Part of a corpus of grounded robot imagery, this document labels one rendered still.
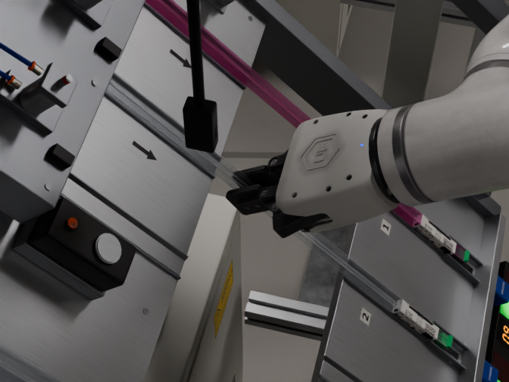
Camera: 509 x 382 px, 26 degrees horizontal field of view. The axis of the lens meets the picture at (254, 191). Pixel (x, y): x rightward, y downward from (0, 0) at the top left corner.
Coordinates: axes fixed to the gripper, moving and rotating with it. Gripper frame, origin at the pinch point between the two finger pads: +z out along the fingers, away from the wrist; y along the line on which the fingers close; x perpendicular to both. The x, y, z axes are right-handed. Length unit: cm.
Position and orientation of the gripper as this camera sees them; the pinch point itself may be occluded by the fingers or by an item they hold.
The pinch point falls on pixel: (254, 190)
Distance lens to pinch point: 102.6
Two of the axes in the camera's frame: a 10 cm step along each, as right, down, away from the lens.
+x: 5.7, 5.9, 5.8
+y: -2.5, 7.9, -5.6
